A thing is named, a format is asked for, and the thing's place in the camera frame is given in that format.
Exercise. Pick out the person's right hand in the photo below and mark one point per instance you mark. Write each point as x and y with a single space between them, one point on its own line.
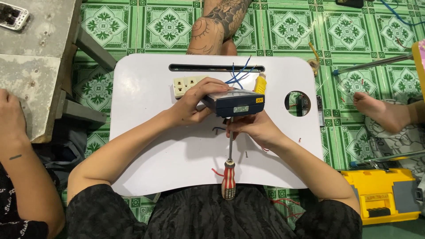
257 129

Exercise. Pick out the person's left hand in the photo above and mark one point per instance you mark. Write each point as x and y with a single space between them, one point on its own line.
189 104

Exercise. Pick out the person's right fingers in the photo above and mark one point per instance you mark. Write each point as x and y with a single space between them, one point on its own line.
236 127

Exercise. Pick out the dark blue power strip box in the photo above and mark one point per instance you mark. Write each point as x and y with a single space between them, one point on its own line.
237 103

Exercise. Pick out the red white striped screwdriver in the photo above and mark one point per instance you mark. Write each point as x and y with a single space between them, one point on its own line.
229 181

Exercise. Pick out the cream socket outlet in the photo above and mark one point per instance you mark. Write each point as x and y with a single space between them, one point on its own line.
184 85

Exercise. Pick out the dark electrical part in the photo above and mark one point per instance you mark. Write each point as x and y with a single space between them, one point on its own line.
300 103

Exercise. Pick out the person's black garment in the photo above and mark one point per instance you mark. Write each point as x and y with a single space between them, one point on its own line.
206 215

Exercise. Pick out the white lap table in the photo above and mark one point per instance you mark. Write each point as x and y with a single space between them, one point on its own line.
149 73

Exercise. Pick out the metal rod with blue tip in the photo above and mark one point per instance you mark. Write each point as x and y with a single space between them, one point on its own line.
388 159
372 64

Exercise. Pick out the yellow plastic toolbox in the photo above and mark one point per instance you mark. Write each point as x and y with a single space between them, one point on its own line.
378 196

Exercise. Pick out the black object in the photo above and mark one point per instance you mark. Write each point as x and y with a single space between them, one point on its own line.
350 3

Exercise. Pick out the yellow pink board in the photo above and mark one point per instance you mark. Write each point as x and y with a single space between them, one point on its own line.
420 66

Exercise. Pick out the white socket with black parts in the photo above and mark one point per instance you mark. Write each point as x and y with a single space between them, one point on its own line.
13 16

